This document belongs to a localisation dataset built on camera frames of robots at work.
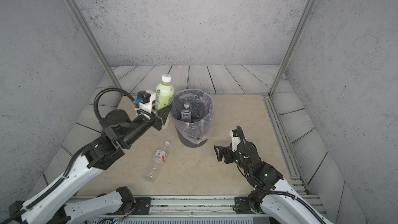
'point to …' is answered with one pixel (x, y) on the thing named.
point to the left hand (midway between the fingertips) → (169, 103)
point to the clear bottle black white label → (185, 115)
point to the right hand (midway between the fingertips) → (227, 143)
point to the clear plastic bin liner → (200, 105)
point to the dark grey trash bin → (188, 142)
